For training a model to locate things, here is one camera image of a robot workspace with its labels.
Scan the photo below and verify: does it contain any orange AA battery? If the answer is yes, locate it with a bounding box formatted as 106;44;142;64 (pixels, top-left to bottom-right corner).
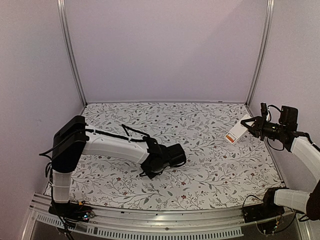
225;134;236;143

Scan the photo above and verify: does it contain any floral patterned table mat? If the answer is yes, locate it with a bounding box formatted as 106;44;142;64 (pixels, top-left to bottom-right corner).
44;101;284;210

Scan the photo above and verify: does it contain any right aluminium frame post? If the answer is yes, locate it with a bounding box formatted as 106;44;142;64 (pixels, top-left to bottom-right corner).
245;0;275;107

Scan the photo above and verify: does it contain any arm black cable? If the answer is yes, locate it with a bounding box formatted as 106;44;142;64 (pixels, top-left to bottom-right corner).
84;123;151;145
264;104;286;151

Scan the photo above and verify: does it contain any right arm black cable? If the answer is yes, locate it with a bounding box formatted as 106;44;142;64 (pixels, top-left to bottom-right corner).
264;104;286;151

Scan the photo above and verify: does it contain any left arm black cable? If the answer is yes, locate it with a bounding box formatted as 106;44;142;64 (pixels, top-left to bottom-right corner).
84;123;151;145

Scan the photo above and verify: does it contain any front aluminium rail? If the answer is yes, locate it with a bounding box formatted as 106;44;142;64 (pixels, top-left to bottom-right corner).
22;193;320;240

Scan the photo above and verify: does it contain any white remote control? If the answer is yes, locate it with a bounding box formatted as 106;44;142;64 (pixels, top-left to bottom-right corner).
224;114;251;145

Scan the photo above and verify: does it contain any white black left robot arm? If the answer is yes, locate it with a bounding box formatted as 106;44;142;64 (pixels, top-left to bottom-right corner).
40;115;187;223

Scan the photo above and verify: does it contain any aluminium frame post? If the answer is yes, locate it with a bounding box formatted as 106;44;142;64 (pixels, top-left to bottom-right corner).
56;0;88;107
245;0;275;107

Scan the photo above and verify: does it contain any left aluminium frame post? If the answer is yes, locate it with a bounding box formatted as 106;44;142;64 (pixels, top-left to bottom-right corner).
56;0;88;107

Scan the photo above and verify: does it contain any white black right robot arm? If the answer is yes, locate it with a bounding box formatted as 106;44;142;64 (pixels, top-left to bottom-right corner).
240;103;320;221

